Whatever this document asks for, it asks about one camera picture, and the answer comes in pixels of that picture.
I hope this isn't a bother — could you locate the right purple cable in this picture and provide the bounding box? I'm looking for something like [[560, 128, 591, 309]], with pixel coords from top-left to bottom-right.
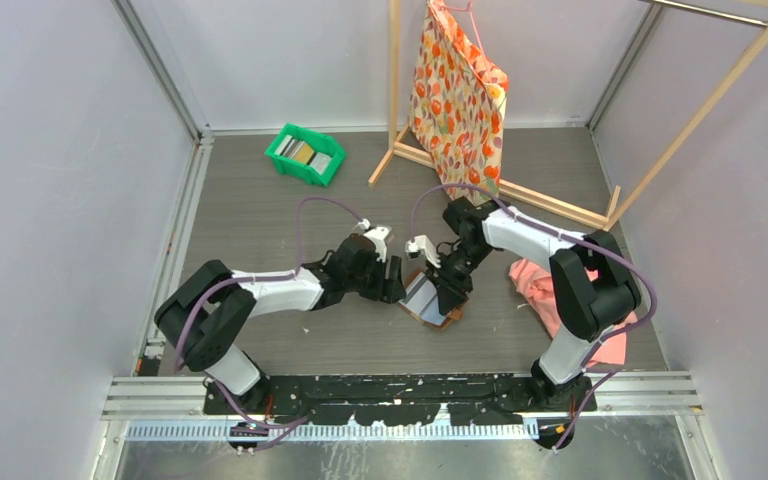
[[410, 182, 658, 452]]

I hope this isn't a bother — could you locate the silver card in bin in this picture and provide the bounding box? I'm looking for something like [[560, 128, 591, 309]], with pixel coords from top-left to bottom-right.
[[308, 152, 332, 176]]

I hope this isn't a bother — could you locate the pink cloth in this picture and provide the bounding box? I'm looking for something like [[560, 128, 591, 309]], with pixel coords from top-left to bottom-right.
[[508, 259, 627, 367]]

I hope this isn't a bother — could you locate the floral fabric bag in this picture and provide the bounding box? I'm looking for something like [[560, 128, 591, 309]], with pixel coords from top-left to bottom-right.
[[409, 1, 509, 205]]

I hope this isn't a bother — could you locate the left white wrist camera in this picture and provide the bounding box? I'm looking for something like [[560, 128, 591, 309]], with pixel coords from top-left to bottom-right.
[[356, 218, 393, 263]]

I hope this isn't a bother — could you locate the pink hanger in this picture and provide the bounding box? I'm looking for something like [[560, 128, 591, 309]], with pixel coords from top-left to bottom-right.
[[431, 0, 491, 68]]

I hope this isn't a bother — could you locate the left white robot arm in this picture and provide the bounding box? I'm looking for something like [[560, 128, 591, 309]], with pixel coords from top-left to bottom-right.
[[154, 226, 405, 414]]

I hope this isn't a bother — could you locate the green plastic bin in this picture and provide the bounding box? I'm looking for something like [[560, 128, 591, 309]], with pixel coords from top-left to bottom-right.
[[265, 123, 346, 187]]

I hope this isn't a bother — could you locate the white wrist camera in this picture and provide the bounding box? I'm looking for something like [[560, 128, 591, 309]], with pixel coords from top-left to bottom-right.
[[356, 218, 393, 263], [405, 235, 441, 268]]

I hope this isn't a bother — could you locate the purple cable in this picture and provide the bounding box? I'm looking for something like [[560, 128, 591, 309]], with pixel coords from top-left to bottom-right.
[[171, 195, 369, 439], [410, 182, 658, 452]]

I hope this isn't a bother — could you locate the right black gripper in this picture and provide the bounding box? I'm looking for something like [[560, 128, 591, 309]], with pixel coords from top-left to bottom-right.
[[426, 241, 494, 316]]

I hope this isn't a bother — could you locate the brown leather card holder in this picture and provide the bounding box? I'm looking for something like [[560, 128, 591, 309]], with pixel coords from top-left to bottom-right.
[[397, 269, 464, 331]]

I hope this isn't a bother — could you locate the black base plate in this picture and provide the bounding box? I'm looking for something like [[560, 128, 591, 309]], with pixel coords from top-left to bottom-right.
[[202, 373, 597, 427]]

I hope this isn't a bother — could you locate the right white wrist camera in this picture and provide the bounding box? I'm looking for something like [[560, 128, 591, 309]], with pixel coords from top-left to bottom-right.
[[405, 235, 441, 268]]

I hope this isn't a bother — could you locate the aluminium frame rail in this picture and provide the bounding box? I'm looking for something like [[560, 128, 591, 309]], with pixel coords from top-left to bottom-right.
[[102, 372, 703, 441]]

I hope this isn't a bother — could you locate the wooden clothes rack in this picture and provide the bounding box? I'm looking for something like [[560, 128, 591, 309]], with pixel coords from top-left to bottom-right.
[[367, 0, 768, 233]]

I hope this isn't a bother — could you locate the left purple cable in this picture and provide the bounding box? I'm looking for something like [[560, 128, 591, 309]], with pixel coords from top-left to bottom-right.
[[171, 195, 369, 439]]

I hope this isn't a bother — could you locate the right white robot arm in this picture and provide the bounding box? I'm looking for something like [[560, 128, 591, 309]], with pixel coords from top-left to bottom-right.
[[426, 197, 642, 411]]

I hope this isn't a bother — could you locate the gold credit card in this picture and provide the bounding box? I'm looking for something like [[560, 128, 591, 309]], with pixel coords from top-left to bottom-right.
[[289, 141, 316, 165]]

